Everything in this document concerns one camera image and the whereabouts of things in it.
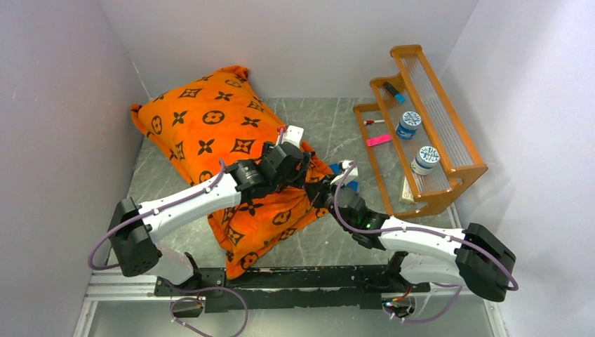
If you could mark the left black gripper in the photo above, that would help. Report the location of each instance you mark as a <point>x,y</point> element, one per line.
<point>297,176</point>

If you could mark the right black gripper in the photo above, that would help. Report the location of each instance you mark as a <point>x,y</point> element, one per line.
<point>334,187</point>

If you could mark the orange wooden rack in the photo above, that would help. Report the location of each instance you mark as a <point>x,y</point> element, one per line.
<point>460,165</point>

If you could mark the orange patterned pillowcase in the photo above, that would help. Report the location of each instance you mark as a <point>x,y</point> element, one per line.
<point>219,117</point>

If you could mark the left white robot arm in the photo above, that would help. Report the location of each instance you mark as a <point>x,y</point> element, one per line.
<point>137,229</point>

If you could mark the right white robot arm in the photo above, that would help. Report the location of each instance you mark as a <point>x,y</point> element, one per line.
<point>472,257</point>

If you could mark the blue block near pillow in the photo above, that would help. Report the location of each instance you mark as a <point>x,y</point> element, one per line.
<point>335,168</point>

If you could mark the blue block front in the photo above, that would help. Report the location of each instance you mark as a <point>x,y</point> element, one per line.
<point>353,185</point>

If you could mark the white box under rack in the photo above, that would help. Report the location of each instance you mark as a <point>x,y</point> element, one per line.
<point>406,195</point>

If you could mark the red white pen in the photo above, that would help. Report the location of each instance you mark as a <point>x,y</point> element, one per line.
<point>374,121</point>

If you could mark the blue white round jar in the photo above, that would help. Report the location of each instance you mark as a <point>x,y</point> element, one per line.
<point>408,125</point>

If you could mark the black marker blue cap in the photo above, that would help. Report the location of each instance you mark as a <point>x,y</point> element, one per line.
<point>398,96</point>

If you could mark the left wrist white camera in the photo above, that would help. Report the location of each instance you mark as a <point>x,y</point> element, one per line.
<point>292,135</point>

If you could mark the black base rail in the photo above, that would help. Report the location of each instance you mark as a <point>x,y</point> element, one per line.
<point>362,286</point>

